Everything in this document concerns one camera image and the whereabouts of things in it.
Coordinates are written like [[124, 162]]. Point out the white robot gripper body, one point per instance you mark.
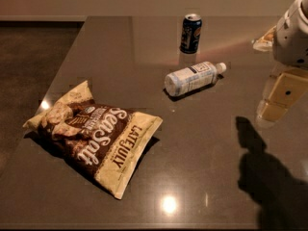
[[291, 41]]

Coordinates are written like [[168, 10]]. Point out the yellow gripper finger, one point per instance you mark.
[[280, 94], [265, 42]]

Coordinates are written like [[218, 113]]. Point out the clear plastic water bottle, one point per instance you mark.
[[192, 78]]

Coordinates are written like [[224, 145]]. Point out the blue Pepsi soda can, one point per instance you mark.
[[191, 31]]

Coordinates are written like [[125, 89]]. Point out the brown Late July chips bag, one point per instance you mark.
[[104, 142]]

